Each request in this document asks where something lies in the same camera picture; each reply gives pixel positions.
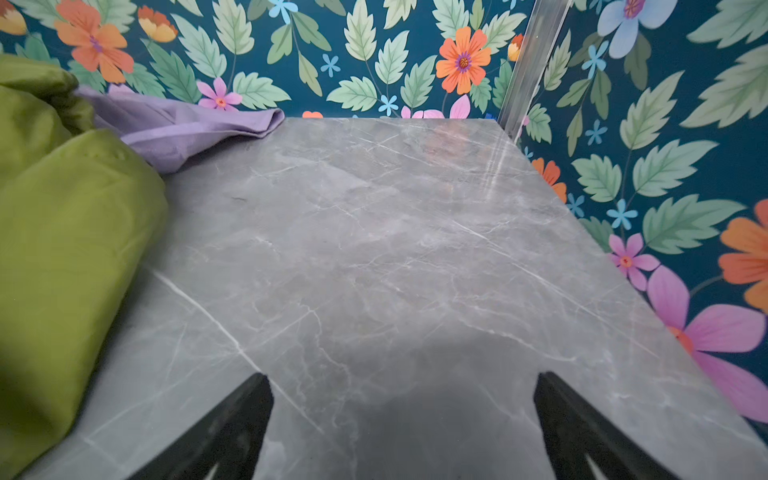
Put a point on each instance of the purple cloth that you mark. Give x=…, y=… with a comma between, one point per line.
x=167, y=133

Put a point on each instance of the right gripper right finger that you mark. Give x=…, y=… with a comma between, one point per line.
x=581, y=443

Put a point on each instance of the green cloth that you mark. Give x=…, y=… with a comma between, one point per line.
x=79, y=209

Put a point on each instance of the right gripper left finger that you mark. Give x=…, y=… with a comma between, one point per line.
x=225, y=443

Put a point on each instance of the aluminium frame right post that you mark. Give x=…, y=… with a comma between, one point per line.
x=544, y=25

